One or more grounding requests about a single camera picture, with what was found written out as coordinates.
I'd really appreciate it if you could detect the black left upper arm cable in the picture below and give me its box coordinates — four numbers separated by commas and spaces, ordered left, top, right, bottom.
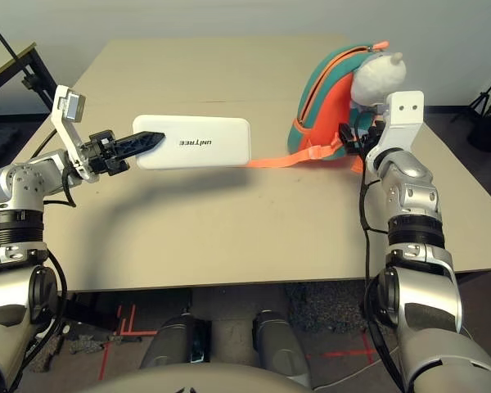
18, 245, 70, 377

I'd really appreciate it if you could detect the white plush toy pendant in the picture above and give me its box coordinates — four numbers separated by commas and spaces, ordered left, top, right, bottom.
350, 52, 408, 108

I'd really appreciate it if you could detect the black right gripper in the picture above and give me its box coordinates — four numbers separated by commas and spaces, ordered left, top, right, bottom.
338, 121, 384, 156

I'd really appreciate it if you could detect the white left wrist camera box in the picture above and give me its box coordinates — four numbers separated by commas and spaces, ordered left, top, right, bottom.
51, 84, 101, 183

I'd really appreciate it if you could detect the black left camera cable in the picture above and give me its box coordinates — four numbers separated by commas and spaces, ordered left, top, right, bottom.
30, 122, 65, 160

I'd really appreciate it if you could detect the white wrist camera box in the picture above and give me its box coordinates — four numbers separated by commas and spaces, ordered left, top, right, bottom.
366, 90, 426, 163
51, 84, 101, 183

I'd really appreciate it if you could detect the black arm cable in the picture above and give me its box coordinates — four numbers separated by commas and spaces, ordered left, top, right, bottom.
354, 110, 406, 393
18, 245, 70, 377

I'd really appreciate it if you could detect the grey right robot leg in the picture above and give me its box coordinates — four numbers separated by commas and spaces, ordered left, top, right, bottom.
251, 309, 312, 388

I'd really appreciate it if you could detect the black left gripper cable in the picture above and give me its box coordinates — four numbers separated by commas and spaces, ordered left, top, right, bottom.
43, 165, 78, 209

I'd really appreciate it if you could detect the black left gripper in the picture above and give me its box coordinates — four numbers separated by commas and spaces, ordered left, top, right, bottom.
80, 129, 166, 178

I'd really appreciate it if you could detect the black tripod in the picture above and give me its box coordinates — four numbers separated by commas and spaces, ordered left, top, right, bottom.
453, 67, 491, 124

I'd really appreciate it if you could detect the white pencil case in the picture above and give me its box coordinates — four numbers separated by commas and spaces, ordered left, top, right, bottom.
131, 114, 253, 171

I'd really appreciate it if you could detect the grey robot torso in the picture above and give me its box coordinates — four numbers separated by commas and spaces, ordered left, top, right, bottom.
89, 362, 312, 393

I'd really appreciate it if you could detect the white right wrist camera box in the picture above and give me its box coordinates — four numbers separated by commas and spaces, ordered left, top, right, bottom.
366, 90, 426, 163

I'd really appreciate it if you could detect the grey robot leg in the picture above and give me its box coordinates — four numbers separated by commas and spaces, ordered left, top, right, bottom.
141, 314, 212, 369
251, 309, 312, 388

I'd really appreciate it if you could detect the black pole with clamp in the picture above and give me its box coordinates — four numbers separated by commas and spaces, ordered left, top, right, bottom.
0, 8, 40, 89

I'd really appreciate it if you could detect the black table foot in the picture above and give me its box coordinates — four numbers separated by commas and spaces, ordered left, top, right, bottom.
59, 294, 122, 333

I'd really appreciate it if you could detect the wooden side table black frame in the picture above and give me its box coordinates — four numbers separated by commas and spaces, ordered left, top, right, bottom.
0, 40, 56, 120

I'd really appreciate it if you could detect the teal and orange backpack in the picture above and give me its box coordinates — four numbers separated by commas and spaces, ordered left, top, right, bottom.
245, 39, 394, 175

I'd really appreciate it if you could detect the grey left robot leg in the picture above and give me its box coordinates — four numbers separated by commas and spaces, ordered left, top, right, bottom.
141, 314, 212, 369

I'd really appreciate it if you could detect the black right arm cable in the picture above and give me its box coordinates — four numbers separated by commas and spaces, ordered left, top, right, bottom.
354, 110, 406, 393

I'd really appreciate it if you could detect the black bin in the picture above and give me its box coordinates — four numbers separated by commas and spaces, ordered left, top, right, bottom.
467, 102, 491, 153

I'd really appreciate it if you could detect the dark foam scrap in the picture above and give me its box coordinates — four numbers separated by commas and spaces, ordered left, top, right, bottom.
69, 333, 110, 356

